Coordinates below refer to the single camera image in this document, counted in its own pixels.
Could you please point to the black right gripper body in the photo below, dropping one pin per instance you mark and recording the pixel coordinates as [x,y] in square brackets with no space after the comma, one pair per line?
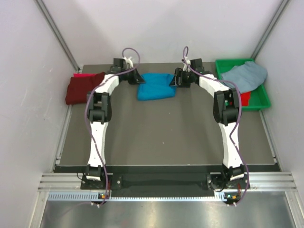
[187,79]

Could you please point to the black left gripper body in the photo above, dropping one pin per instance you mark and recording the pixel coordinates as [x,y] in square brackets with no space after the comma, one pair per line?
[130,77]

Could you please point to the blue t shirt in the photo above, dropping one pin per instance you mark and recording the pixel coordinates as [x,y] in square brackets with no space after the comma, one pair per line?
[156,86]

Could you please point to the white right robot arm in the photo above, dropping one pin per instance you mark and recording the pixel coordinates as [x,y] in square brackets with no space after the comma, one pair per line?
[226,112]

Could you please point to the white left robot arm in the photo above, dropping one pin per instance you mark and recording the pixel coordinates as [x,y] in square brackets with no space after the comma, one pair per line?
[98,113]

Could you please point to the dark red folded t shirt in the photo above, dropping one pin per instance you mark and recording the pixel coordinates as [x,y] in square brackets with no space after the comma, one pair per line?
[79,87]

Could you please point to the pink folded t shirt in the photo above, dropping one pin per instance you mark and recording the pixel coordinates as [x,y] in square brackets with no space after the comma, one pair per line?
[82,75]

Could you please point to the red t shirt in bin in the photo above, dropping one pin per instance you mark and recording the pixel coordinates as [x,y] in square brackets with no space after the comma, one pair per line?
[245,97]

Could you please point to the grey t shirt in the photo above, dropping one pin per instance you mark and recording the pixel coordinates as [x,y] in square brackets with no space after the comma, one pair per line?
[247,77]

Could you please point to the green plastic bin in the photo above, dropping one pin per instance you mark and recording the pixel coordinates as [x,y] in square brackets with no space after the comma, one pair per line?
[259,98]

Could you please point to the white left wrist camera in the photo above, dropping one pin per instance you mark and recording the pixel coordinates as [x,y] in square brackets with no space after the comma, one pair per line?
[128,63]

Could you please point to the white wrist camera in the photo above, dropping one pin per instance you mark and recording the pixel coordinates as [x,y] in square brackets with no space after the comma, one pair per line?
[128,63]
[186,64]

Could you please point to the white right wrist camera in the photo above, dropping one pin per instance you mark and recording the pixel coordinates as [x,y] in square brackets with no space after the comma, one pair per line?
[186,64]

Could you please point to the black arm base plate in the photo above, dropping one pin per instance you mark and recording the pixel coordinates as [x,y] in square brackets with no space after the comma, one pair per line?
[205,181]

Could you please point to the left aluminium corner post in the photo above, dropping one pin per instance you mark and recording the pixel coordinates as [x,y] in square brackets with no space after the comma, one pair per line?
[55,30]

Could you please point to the aluminium corner post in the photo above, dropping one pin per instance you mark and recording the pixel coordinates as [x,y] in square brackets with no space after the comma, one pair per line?
[270,27]
[55,30]

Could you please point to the right aluminium corner post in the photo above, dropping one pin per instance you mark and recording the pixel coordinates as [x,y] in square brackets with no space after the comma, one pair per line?
[270,27]

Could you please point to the aluminium front rail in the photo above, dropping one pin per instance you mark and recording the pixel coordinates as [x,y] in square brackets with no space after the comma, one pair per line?
[67,187]

